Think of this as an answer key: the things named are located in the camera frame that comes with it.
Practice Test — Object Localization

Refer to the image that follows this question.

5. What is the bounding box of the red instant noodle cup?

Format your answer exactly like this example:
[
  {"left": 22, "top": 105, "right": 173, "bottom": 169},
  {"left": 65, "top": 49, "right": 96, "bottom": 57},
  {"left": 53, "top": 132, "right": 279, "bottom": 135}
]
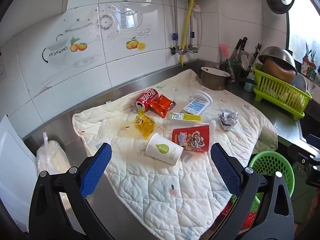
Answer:
[{"left": 171, "top": 120, "right": 216, "bottom": 153}]

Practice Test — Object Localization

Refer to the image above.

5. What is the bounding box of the crumpled paper ball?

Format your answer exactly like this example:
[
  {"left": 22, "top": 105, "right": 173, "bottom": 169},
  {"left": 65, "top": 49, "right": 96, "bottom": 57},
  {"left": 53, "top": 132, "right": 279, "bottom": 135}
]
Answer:
[{"left": 219, "top": 111, "right": 238, "bottom": 131}]

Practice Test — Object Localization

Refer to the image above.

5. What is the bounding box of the steel mixing bowl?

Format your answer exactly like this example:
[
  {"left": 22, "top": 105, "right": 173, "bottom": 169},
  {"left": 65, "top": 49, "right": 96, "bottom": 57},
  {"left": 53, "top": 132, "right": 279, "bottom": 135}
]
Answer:
[{"left": 258, "top": 46, "right": 298, "bottom": 77}]

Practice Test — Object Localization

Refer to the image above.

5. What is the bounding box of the pink brush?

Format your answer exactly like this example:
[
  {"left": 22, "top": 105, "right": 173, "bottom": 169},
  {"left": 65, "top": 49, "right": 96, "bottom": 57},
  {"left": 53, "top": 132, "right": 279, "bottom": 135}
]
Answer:
[{"left": 219, "top": 44, "right": 230, "bottom": 63}]

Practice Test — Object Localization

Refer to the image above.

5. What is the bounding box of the white paper cup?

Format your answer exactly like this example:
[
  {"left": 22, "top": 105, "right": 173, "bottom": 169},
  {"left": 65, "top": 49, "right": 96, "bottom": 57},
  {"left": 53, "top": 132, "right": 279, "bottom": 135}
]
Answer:
[{"left": 145, "top": 133, "right": 184, "bottom": 166}]

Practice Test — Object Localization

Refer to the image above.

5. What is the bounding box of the black handled knife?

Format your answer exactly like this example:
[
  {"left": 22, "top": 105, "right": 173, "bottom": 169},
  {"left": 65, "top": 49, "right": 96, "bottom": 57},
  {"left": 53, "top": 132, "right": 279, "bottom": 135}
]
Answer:
[
  {"left": 251, "top": 44, "right": 262, "bottom": 65},
  {"left": 230, "top": 37, "right": 248, "bottom": 59}
]

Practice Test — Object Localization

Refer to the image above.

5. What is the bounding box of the clear plastic bag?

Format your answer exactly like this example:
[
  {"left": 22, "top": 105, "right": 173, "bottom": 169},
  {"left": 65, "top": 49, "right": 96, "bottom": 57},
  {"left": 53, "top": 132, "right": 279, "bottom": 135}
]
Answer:
[{"left": 37, "top": 132, "right": 72, "bottom": 176}]

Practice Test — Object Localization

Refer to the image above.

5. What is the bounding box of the red orange snack packet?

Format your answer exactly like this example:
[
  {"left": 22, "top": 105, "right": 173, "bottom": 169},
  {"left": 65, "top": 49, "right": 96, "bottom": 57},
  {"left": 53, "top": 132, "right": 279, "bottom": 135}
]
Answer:
[{"left": 149, "top": 94, "right": 176, "bottom": 118}]

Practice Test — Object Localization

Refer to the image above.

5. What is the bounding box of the green plastic basket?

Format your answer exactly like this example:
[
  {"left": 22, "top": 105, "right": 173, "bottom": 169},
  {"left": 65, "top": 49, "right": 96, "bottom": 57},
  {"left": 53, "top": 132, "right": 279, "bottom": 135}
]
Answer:
[{"left": 231, "top": 151, "right": 295, "bottom": 227}]

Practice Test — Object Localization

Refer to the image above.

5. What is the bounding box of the metal flexible hose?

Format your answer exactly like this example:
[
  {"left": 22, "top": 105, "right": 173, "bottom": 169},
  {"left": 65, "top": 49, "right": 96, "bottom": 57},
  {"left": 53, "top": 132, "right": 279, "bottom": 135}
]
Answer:
[
  {"left": 189, "top": 12, "right": 198, "bottom": 47},
  {"left": 169, "top": 0, "right": 179, "bottom": 55}
]

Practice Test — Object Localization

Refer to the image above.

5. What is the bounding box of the lime green dish rack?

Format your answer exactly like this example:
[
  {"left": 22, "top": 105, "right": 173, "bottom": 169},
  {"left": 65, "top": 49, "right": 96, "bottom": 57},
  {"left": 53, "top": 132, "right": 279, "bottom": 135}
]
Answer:
[{"left": 251, "top": 64, "right": 313, "bottom": 121}]

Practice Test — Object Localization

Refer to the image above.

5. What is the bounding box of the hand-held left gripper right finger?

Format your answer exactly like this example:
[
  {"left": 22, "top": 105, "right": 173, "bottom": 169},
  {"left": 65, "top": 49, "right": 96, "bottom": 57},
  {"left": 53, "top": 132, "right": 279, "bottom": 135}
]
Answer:
[{"left": 205, "top": 142, "right": 295, "bottom": 240}]

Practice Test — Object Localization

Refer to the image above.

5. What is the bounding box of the blue and white milk carton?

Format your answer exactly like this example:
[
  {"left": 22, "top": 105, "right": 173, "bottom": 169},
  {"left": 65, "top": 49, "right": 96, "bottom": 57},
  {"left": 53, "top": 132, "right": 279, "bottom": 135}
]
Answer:
[{"left": 182, "top": 99, "right": 208, "bottom": 115}]

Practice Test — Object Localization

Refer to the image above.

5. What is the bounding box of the yellow gas pipe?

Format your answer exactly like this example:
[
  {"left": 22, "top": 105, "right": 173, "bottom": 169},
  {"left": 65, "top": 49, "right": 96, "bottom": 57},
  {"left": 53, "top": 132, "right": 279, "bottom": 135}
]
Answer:
[{"left": 180, "top": 0, "right": 198, "bottom": 67}]

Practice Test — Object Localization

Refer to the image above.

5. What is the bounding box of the white cutting board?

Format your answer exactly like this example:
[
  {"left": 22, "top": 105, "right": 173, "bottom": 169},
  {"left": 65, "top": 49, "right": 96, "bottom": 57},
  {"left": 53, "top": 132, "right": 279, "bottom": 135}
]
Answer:
[{"left": 0, "top": 115, "right": 39, "bottom": 230}]

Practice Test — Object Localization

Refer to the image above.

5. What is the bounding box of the white quilted mat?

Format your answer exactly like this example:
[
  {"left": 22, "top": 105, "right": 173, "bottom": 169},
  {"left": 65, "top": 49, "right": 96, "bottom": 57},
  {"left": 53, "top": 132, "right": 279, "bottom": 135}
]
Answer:
[{"left": 72, "top": 69, "right": 278, "bottom": 235}]

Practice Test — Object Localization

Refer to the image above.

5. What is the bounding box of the white plastic tub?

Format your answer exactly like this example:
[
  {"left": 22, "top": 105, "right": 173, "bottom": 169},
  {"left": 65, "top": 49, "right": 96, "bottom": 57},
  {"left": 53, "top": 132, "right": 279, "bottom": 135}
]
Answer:
[{"left": 194, "top": 92, "right": 213, "bottom": 106}]

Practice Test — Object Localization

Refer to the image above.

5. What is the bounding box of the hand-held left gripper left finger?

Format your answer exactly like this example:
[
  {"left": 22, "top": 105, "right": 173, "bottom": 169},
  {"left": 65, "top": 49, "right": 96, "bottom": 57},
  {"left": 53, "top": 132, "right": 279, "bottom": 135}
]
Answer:
[{"left": 29, "top": 142, "right": 113, "bottom": 240}]

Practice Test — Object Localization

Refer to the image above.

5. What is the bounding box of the brown clay pot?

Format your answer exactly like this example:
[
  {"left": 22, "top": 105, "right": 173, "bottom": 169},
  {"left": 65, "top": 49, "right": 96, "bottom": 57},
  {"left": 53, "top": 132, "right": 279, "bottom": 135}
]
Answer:
[{"left": 261, "top": 57, "right": 296, "bottom": 84}]

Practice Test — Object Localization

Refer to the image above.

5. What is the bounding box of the white plate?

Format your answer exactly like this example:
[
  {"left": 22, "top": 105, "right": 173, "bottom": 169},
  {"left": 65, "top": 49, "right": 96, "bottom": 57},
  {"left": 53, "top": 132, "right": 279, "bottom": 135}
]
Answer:
[{"left": 291, "top": 74, "right": 308, "bottom": 93}]

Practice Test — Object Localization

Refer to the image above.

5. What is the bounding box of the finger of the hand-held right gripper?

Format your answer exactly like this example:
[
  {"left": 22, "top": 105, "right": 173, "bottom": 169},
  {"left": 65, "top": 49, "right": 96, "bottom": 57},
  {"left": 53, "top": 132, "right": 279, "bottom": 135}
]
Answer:
[{"left": 287, "top": 144, "right": 320, "bottom": 167}]

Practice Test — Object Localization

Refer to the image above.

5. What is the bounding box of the yellow plastic wrapper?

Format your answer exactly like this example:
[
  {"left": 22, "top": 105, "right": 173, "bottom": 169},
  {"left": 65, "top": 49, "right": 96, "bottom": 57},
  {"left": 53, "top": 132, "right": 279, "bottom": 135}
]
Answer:
[{"left": 135, "top": 111, "right": 156, "bottom": 138}]

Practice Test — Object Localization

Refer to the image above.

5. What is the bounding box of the red soda can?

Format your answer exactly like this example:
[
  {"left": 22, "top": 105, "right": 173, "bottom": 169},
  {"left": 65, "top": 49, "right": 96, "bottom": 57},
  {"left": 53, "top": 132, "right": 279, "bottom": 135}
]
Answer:
[{"left": 135, "top": 88, "right": 160, "bottom": 112}]

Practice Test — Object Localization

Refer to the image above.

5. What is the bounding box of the brown pot with white rim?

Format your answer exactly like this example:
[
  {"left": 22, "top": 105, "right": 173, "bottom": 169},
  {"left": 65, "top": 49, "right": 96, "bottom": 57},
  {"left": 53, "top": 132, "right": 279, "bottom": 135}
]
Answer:
[{"left": 201, "top": 67, "right": 231, "bottom": 91}]

